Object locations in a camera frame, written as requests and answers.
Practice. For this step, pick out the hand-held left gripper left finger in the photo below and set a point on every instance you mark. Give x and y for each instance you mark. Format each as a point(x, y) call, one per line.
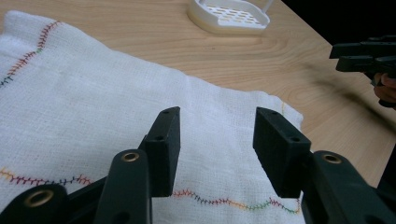
point(164, 155)

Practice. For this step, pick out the white slotted soap dish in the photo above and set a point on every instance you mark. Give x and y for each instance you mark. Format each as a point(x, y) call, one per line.
point(230, 15)

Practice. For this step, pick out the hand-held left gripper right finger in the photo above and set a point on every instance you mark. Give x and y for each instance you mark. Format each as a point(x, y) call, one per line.
point(278, 152)

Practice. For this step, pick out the white cloth with coloured stitching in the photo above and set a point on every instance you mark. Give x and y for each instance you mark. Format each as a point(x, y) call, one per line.
point(93, 109)

